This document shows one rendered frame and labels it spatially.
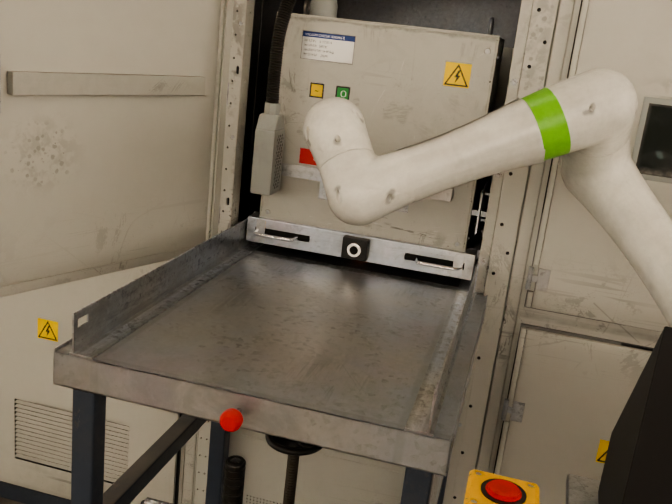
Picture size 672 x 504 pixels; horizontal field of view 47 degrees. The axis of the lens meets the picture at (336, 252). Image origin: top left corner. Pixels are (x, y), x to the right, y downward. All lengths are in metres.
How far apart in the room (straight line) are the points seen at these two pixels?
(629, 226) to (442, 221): 0.50
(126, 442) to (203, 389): 0.99
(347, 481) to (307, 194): 0.71
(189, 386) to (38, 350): 1.04
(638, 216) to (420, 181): 0.37
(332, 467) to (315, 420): 0.84
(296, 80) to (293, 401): 0.86
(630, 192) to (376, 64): 0.63
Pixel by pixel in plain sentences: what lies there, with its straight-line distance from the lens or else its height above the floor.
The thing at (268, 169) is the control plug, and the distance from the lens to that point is 1.70.
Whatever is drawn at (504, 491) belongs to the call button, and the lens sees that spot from 0.90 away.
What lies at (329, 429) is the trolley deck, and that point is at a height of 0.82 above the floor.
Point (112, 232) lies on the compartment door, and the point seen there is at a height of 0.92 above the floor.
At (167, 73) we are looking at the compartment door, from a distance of 1.70.
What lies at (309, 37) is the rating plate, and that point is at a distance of 1.77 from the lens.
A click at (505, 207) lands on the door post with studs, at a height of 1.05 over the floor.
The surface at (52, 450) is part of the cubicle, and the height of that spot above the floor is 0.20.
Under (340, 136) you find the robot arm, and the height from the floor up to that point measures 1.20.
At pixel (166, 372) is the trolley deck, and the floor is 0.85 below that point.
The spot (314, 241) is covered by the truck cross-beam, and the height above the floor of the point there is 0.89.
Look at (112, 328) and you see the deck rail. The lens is 1.35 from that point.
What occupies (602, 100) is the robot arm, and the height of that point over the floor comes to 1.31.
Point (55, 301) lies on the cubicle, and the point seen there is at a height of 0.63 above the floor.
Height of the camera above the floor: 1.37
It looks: 16 degrees down
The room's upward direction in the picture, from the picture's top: 6 degrees clockwise
